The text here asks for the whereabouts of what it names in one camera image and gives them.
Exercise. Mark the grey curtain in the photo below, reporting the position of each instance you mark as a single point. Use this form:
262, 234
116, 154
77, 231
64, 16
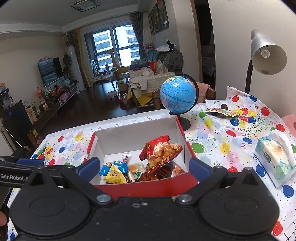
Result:
138, 34

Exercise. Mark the blue candy packet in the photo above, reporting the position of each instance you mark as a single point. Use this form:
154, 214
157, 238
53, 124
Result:
120, 165

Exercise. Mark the dark jacket pile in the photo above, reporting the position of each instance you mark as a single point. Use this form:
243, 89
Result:
172, 58

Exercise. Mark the silver desk lamp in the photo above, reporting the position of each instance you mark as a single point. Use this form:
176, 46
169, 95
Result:
266, 51

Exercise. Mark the yellow curtain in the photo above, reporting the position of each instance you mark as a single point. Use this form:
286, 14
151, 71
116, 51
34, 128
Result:
79, 58

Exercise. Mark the yellow armchair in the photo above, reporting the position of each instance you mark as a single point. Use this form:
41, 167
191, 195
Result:
122, 70

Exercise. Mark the blue globe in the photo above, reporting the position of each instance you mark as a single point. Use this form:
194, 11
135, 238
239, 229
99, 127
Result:
177, 95

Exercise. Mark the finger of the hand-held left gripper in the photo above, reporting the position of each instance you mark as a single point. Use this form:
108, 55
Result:
30, 161

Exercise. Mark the tissue pack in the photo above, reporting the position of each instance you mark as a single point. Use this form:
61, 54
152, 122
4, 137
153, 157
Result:
270, 160

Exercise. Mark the large window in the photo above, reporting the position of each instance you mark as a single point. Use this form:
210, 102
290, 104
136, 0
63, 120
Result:
104, 44

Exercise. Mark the television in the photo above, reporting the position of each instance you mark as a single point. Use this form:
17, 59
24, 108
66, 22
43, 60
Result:
49, 70

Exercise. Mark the wooden chair with pink cloth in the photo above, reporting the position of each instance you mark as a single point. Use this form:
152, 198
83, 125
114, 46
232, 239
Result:
205, 92

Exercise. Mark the white standing air conditioner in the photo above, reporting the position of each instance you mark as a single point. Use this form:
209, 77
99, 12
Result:
75, 64

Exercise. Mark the dark cloth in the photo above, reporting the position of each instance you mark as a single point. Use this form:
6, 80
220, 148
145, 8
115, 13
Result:
23, 153

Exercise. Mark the person's left hand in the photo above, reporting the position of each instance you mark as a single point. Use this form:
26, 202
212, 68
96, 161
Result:
2, 219

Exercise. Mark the yellow snack packet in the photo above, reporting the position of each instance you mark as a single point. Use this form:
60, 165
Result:
114, 177

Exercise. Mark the silver pink snack packet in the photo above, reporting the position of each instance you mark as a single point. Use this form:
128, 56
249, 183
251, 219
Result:
126, 159

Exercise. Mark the black cabinet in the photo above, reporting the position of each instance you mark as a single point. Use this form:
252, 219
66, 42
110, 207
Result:
16, 120

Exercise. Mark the red foil snack bag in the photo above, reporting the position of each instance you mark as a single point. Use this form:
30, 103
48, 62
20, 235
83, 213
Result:
159, 176

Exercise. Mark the opened green red wrapper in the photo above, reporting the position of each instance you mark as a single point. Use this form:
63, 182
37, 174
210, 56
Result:
219, 112

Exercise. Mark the wooden television cabinet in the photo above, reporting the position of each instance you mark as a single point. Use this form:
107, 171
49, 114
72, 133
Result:
57, 102

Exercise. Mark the pink flowers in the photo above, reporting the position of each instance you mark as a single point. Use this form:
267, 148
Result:
40, 93

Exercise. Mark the framed wall picture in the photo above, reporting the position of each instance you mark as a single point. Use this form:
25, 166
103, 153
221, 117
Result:
163, 14
155, 19

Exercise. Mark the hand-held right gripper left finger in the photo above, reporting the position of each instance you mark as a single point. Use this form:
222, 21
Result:
89, 168

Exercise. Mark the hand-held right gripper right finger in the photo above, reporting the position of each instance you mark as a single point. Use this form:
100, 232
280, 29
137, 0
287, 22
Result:
198, 168

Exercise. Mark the clear orange jelly packet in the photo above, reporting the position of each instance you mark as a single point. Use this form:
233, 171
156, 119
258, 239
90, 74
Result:
135, 168

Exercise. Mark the red cardboard box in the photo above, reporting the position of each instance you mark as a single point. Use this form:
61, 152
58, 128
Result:
129, 139

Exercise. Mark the round white stool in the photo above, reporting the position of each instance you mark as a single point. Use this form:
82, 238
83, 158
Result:
112, 94

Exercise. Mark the red white toy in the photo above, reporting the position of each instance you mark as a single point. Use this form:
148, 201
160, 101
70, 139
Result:
123, 96

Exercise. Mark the balloon print tablecloth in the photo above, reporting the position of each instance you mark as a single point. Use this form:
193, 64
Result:
231, 162

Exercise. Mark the ceiling air vent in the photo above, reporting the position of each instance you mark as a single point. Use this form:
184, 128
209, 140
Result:
85, 4

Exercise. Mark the black water dispenser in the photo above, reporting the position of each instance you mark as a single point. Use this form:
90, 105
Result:
5, 99

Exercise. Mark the white grid paper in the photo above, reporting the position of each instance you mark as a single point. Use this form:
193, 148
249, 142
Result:
290, 236

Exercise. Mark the potted plant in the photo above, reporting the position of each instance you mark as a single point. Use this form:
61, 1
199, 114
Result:
67, 62

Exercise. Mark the large red chip bag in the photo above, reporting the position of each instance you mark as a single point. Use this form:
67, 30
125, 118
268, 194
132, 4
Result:
161, 153

